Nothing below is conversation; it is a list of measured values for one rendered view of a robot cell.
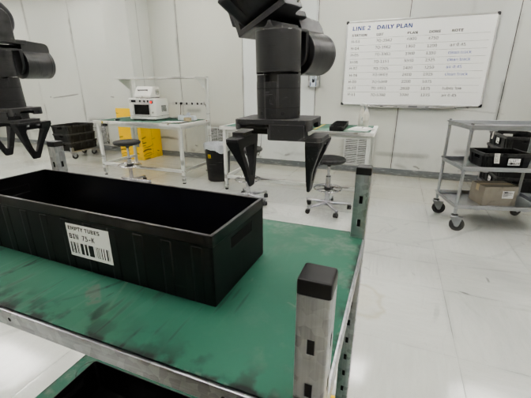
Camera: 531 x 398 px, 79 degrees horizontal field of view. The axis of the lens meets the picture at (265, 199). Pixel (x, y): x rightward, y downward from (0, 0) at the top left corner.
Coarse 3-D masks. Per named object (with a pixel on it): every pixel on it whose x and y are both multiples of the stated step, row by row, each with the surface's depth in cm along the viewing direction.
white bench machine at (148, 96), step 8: (136, 88) 457; (144, 88) 453; (152, 88) 451; (136, 96) 454; (144, 96) 451; (152, 96) 451; (136, 104) 454; (144, 104) 449; (152, 104) 447; (160, 104) 459; (136, 112) 457; (144, 112) 454; (152, 112) 451; (160, 112) 461; (168, 112) 480
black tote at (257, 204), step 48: (0, 192) 70; (48, 192) 79; (96, 192) 73; (144, 192) 68; (192, 192) 63; (0, 240) 64; (48, 240) 57; (96, 240) 52; (144, 240) 48; (192, 240) 44; (240, 240) 51; (192, 288) 47
